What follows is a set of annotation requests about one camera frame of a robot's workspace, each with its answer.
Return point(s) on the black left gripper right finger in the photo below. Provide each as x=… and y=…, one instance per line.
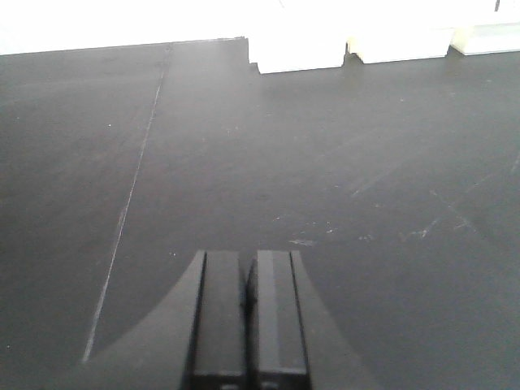
x=294, y=343

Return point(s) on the white three-compartment plastic tray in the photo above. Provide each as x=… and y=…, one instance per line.
x=291, y=36

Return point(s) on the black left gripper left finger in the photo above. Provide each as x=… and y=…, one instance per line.
x=193, y=339

